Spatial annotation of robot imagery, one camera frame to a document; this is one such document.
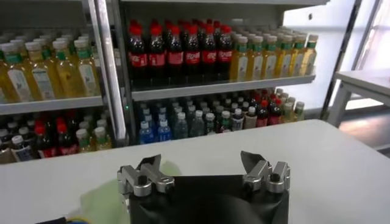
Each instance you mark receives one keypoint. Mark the green polo shirt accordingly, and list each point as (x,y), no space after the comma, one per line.
(100,201)

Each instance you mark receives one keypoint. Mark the dark bottle white cap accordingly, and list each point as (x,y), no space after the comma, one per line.
(21,150)
(211,126)
(237,121)
(225,124)
(250,120)

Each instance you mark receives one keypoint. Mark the dark bottle red label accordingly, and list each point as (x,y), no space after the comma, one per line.
(45,146)
(262,117)
(67,143)
(275,115)

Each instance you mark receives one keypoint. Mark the white framed side table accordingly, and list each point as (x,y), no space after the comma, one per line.
(362,79)

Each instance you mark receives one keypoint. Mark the yellow drink bottle green neck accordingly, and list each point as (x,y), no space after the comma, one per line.
(240,65)
(67,76)
(256,64)
(83,143)
(298,61)
(270,63)
(310,59)
(285,62)
(102,140)
(287,114)
(42,80)
(87,74)
(298,112)
(16,82)

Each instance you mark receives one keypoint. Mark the grey metal shelf unit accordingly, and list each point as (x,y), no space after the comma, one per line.
(51,105)
(219,88)

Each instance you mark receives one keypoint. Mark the black window frame pole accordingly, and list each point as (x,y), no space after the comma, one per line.
(342,54)

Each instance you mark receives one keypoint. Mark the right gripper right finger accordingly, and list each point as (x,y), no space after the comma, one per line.
(262,176)

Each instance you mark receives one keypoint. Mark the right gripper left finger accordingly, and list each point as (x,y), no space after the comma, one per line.
(143,181)

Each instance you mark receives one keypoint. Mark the blue drink bottle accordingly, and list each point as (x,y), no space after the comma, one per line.
(146,135)
(164,133)

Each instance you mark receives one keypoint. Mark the cola bottle red cap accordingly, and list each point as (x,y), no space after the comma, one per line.
(192,57)
(175,58)
(157,58)
(209,56)
(138,59)
(225,56)

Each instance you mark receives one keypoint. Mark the clear green drink bottle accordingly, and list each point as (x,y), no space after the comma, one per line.
(197,127)
(181,129)

